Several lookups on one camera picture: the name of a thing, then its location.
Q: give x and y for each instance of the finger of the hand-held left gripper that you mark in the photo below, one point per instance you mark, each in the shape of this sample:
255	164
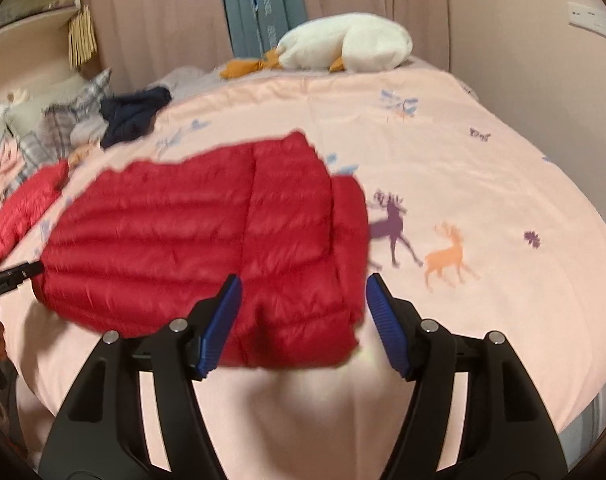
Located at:
13	277

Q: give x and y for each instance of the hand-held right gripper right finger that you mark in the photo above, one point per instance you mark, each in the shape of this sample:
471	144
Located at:
388	330

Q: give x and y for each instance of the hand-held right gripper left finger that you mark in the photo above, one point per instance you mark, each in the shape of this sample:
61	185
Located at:
218	332

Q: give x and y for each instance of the dark red down jacket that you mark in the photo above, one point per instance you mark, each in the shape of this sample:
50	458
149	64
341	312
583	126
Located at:
183	220

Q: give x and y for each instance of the pink folded clothes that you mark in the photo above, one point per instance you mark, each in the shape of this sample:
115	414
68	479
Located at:
0	175

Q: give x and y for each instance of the light red down jacket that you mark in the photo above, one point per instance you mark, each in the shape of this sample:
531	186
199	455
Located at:
18	215

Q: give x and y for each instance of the small orange cloth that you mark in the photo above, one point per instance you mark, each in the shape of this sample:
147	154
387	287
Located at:
83	155

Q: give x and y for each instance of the beige grey garment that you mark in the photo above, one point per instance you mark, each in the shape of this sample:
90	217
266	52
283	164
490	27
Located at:
85	132

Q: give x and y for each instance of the pink deer printed bedspread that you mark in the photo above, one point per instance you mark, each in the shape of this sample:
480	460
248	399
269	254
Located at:
458	170

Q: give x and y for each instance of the navy blue garment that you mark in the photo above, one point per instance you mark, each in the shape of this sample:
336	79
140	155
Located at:
130	115

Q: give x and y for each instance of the beige tassel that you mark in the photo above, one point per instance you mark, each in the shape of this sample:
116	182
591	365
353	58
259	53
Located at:
83	40

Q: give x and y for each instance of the cream bedside shelf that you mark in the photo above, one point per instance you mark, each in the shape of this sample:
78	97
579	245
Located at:
28	25

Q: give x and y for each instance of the white plush goose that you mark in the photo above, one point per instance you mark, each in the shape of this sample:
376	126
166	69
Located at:
343	42

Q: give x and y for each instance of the pink beige curtain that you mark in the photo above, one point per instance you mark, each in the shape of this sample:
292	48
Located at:
173	10

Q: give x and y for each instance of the white wall outlet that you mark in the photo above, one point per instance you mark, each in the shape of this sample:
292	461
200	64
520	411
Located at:
595	22

